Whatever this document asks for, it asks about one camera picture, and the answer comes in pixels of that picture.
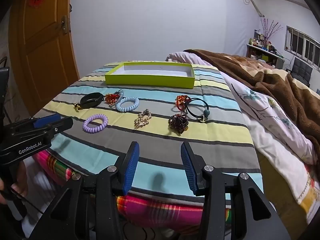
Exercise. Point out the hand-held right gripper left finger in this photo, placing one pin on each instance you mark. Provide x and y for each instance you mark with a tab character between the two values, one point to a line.
131	170

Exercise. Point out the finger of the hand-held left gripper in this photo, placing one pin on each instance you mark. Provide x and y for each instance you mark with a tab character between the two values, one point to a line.
47	120
61	127

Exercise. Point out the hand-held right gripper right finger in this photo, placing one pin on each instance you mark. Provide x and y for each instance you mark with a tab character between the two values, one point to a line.
187	170

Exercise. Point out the black wristband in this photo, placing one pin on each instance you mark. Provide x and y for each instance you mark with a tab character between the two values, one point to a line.
90	97

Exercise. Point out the dark beaded scrunchie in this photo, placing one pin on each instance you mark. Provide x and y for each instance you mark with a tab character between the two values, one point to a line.
177	123

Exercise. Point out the green shallow cardboard box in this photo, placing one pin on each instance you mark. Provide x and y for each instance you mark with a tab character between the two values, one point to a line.
150	81

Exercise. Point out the person's left hand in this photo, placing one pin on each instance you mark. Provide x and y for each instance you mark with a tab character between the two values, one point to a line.
20	180

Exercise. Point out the striped bed sheet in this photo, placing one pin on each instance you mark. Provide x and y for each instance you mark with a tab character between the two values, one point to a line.
160	150

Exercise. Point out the colourful plaid blanket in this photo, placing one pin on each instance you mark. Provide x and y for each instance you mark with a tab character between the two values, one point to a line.
150	205

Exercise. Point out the wooden door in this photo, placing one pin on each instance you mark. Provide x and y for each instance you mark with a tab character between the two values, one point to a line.
42	55

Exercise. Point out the white floral quilt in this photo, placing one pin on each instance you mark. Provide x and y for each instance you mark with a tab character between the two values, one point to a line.
275	150

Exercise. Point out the brass door lock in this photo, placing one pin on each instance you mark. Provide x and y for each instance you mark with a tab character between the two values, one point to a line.
64	25

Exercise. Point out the pink folded quilt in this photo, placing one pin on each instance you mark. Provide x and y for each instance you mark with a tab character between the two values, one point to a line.
185	57

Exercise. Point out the brown fleece blanket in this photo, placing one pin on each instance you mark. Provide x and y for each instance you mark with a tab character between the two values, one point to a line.
287	90

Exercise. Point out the wooden shelf with items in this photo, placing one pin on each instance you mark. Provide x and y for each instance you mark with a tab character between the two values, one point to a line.
262	52

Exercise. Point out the bottles on shelf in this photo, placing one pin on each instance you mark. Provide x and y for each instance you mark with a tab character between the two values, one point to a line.
260	41

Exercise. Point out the black chair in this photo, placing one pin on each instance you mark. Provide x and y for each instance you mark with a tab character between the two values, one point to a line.
301	71

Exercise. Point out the purple flower branches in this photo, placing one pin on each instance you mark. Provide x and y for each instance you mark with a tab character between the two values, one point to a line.
268	30

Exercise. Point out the barred window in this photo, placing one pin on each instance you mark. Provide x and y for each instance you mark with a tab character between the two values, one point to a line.
305	45

